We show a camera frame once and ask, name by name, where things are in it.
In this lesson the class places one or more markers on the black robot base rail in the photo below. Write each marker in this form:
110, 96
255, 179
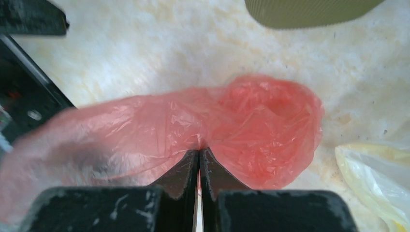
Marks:
28, 97

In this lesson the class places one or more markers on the green ribbed trash bin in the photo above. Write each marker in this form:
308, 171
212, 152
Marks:
300, 14

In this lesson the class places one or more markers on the large clear plastic bag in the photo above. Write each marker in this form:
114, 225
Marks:
379, 176

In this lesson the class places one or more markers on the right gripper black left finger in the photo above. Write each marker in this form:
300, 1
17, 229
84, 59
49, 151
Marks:
166, 205

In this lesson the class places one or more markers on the red plastic trash bag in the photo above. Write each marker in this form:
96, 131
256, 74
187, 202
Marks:
263, 130

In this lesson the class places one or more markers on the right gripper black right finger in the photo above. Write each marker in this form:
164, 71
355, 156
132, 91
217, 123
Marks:
230, 206

